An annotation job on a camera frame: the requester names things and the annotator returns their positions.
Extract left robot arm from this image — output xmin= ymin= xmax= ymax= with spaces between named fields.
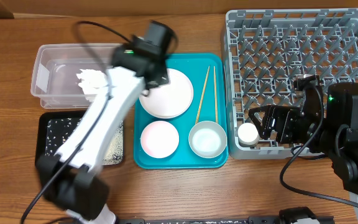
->
xmin=35 ymin=37 xmax=171 ymax=223

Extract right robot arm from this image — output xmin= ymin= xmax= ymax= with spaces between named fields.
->
xmin=249 ymin=82 xmax=358 ymax=220

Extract white cup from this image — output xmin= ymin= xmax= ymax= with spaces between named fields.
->
xmin=237 ymin=123 xmax=260 ymax=147

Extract left wooden chopstick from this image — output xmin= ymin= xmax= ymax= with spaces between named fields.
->
xmin=195 ymin=65 xmax=210 ymax=124

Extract white napkin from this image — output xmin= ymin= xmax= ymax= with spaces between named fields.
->
xmin=76 ymin=69 xmax=108 ymax=103

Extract black tray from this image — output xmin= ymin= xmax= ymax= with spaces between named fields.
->
xmin=34 ymin=110 xmax=125 ymax=170

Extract teal serving tray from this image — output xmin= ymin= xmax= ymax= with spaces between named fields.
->
xmin=133 ymin=53 xmax=229 ymax=169

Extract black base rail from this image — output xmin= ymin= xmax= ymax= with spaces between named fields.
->
xmin=116 ymin=207 xmax=335 ymax=224

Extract clear plastic bin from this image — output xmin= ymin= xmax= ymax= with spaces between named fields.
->
xmin=30 ymin=43 xmax=119 ymax=109

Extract large white plate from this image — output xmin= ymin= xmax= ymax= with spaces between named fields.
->
xmin=139 ymin=68 xmax=193 ymax=119

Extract wooden chopstick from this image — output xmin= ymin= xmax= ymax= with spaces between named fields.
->
xmin=213 ymin=66 xmax=219 ymax=123
xmin=195 ymin=65 xmax=210 ymax=124

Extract grey dishwasher rack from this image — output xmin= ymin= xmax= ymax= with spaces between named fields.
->
xmin=222 ymin=8 xmax=358 ymax=159

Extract spilled rice grains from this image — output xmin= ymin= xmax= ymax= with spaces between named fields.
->
xmin=43 ymin=118 xmax=124 ymax=165

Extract right wooden chopstick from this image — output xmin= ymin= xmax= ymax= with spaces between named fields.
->
xmin=213 ymin=66 xmax=219 ymax=123

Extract grey bowl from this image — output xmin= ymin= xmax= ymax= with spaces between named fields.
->
xmin=188 ymin=121 xmax=227 ymax=159

